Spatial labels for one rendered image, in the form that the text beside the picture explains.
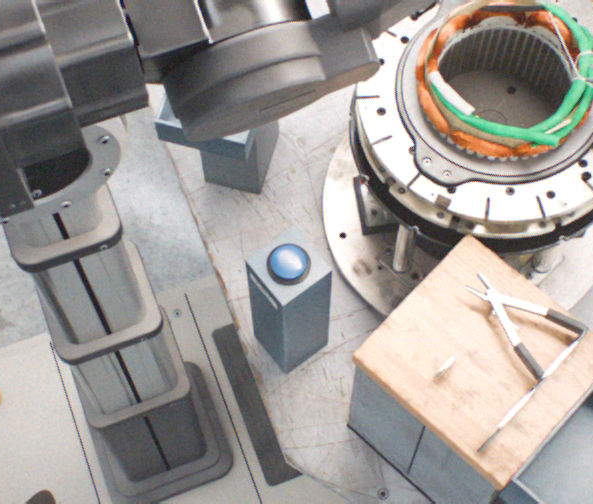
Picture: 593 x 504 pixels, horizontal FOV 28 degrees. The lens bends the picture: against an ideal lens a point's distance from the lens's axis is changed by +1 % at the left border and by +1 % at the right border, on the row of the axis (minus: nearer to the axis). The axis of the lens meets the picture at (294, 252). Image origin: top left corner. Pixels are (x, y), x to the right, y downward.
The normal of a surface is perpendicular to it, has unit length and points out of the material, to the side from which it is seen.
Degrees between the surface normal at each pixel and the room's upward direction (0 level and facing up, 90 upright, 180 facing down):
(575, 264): 0
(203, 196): 0
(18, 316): 0
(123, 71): 64
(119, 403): 90
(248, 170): 90
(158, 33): 19
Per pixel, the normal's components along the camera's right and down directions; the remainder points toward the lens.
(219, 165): -0.27, 0.88
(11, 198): 0.36, 0.86
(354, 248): 0.00, -0.39
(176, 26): 0.11, -0.10
